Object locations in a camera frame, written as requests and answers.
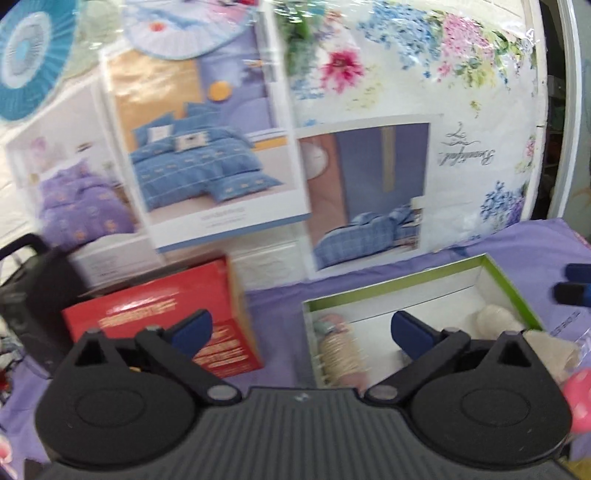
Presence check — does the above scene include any black speaker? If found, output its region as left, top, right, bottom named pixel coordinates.
left=1, top=233, right=87, bottom=375

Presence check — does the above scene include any floral bedding package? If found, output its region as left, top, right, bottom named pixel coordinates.
left=266, top=1, right=547, bottom=250

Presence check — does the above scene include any red cardboard box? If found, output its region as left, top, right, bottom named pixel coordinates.
left=63, top=256, right=263, bottom=378

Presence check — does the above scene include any blue bedding poster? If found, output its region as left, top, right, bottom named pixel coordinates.
left=100, top=1, right=311, bottom=252

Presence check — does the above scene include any teal paper fan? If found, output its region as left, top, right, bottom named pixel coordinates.
left=1, top=0, right=79, bottom=122

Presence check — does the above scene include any green cardboard box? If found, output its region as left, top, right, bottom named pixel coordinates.
left=303, top=254, right=543, bottom=388

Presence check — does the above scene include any white blue paper umbrella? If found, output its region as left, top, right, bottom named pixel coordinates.
left=122, top=0, right=259, bottom=61

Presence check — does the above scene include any purple floral table cloth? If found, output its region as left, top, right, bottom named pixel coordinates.
left=0, top=217, right=591, bottom=480

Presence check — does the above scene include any purple bedding poster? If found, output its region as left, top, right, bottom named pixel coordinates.
left=4, top=78, right=162, bottom=288

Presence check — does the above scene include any glass jar pink lid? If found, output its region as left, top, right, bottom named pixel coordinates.
left=560, top=330, right=590, bottom=442

